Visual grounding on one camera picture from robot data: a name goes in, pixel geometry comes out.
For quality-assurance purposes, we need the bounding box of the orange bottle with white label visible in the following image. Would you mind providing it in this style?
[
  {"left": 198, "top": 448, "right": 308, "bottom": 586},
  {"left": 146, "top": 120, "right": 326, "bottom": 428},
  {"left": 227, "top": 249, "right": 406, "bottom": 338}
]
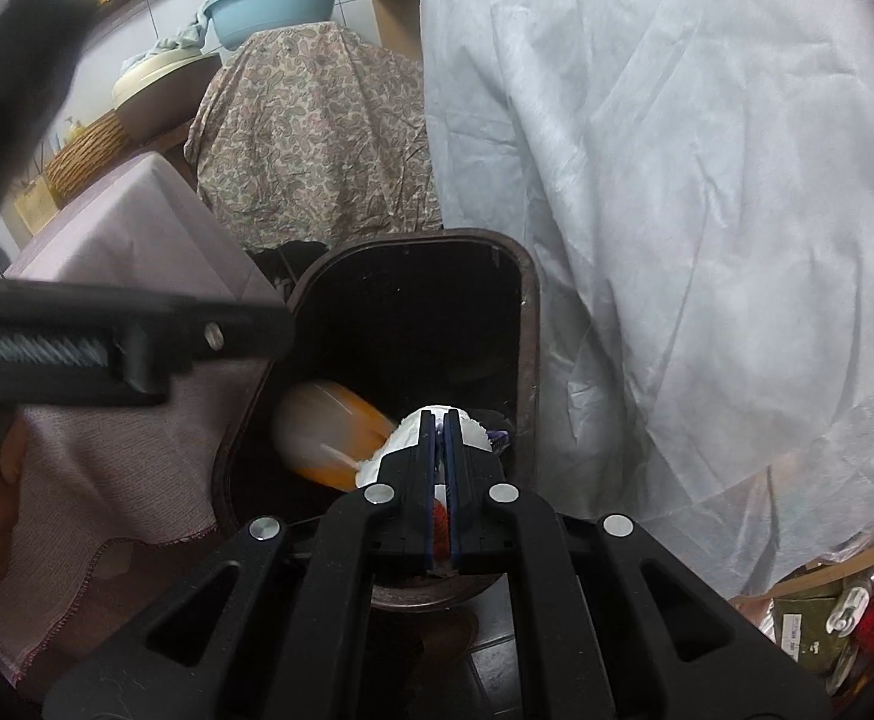
[{"left": 272, "top": 382, "right": 400, "bottom": 488}]

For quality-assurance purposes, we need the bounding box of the grey-blue towel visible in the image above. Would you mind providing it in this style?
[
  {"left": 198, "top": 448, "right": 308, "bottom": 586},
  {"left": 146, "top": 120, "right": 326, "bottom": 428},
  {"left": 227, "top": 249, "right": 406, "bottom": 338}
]
[{"left": 144, "top": 15, "right": 209, "bottom": 62}]

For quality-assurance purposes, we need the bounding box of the white non-woven cloth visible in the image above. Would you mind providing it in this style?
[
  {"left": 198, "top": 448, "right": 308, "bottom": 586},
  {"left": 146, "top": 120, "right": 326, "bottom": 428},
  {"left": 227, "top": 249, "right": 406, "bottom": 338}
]
[{"left": 420, "top": 0, "right": 874, "bottom": 605}]

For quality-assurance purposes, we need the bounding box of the cream chopstick holder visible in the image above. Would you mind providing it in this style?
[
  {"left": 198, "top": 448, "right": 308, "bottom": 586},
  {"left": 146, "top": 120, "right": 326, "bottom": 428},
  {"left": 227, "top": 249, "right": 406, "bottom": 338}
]
[{"left": 13, "top": 176, "right": 63, "bottom": 235}]

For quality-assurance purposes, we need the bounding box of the orange foam net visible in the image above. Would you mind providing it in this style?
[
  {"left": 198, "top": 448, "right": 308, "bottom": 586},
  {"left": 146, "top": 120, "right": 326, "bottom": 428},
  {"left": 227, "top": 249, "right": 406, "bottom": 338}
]
[{"left": 434, "top": 491, "right": 453, "bottom": 563}]

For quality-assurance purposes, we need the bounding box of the lilac woven tablecloth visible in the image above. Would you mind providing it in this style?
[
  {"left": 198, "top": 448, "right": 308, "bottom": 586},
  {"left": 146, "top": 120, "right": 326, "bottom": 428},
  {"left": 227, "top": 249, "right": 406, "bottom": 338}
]
[{"left": 0, "top": 151, "right": 292, "bottom": 683}]

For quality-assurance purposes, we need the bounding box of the brown and cream rice cooker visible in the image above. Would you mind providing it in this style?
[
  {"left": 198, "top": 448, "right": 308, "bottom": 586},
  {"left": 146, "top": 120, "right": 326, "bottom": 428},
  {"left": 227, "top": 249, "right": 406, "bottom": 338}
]
[{"left": 113, "top": 52, "right": 224, "bottom": 145}]

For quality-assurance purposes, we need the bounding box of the white tissue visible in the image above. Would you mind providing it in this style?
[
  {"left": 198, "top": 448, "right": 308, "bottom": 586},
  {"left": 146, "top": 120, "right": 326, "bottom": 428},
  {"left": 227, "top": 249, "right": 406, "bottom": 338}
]
[{"left": 354, "top": 405, "right": 499, "bottom": 488}]

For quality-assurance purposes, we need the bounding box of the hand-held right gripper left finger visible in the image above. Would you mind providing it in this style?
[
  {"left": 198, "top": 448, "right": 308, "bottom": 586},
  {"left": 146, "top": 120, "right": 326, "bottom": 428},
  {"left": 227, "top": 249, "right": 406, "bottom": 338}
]
[{"left": 43, "top": 406, "right": 441, "bottom": 720}]

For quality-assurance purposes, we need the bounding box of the dark plastic trash bin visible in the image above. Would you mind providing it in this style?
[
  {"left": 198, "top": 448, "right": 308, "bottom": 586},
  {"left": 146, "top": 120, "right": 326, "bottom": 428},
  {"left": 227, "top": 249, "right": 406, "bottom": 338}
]
[{"left": 208, "top": 229, "right": 543, "bottom": 608}]

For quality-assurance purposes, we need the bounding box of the wooden cabinet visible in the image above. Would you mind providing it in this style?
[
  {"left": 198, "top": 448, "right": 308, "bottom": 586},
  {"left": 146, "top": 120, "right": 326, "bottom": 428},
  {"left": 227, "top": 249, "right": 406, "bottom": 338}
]
[{"left": 369, "top": 0, "right": 427, "bottom": 65}]

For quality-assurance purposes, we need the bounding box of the green carton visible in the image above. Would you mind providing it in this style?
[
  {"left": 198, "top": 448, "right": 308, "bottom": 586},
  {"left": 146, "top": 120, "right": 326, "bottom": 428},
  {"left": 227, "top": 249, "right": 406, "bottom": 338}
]
[{"left": 770, "top": 592, "right": 843, "bottom": 665}]

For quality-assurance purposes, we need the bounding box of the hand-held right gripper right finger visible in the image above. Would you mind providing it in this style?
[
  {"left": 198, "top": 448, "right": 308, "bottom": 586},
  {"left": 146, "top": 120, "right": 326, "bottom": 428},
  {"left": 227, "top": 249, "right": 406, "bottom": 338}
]
[{"left": 444, "top": 406, "right": 831, "bottom": 720}]

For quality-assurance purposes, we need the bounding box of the wicker pattern sink basin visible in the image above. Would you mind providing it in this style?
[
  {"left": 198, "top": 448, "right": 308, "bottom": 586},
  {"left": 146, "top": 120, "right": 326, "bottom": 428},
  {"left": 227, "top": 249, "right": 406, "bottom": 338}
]
[{"left": 45, "top": 111, "right": 134, "bottom": 203}]

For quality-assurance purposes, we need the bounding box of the light blue plastic basin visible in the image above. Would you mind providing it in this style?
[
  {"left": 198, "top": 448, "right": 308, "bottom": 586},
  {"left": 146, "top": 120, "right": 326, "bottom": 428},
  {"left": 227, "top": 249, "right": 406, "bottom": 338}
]
[{"left": 203, "top": 0, "right": 346, "bottom": 50}]

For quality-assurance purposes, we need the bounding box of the paisley patterned cloth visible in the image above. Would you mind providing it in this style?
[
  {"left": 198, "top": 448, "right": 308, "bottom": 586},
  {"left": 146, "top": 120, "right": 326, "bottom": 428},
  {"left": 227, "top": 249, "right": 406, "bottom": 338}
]
[{"left": 185, "top": 21, "right": 445, "bottom": 252}]

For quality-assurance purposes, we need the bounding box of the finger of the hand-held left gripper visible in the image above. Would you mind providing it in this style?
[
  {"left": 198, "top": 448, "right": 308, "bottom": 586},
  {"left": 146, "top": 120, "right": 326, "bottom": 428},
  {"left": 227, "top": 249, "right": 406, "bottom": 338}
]
[{"left": 167, "top": 292, "right": 297, "bottom": 385}]

